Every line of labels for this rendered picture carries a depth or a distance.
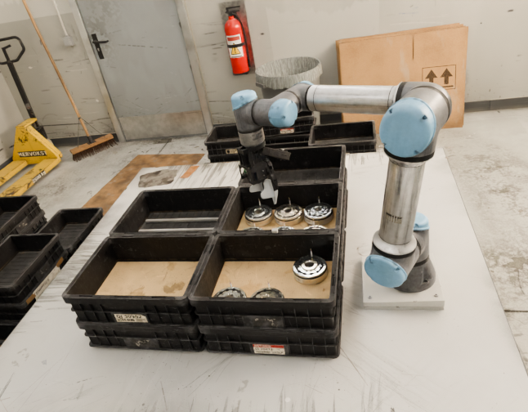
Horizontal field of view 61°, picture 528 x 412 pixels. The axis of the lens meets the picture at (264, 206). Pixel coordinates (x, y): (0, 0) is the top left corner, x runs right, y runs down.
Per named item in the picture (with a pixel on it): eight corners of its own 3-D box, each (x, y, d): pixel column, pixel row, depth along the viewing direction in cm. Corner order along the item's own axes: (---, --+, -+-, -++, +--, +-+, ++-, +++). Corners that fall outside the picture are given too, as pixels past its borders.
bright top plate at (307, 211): (333, 203, 163) (333, 201, 162) (331, 219, 154) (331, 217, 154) (305, 203, 165) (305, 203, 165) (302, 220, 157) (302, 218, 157)
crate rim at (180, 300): (217, 239, 147) (215, 233, 145) (188, 306, 122) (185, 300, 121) (109, 240, 156) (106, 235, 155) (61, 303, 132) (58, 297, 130)
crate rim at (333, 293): (340, 237, 137) (339, 230, 136) (335, 309, 113) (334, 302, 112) (217, 239, 147) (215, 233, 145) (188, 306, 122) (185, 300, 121)
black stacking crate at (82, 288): (222, 261, 152) (215, 235, 146) (195, 329, 128) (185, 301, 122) (118, 261, 161) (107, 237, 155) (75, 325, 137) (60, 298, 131)
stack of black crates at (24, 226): (27, 253, 300) (-5, 196, 276) (66, 252, 293) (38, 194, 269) (-12, 296, 267) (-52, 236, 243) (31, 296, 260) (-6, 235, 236)
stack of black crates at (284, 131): (322, 156, 349) (316, 100, 325) (319, 177, 322) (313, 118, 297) (269, 160, 359) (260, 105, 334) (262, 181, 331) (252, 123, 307)
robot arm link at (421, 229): (435, 244, 139) (435, 208, 132) (420, 270, 130) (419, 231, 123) (397, 237, 146) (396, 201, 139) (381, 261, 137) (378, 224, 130)
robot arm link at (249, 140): (253, 123, 137) (268, 127, 131) (257, 136, 140) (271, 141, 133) (233, 131, 134) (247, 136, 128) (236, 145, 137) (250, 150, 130)
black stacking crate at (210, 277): (342, 261, 142) (339, 232, 136) (337, 334, 118) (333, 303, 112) (223, 261, 152) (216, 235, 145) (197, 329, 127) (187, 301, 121)
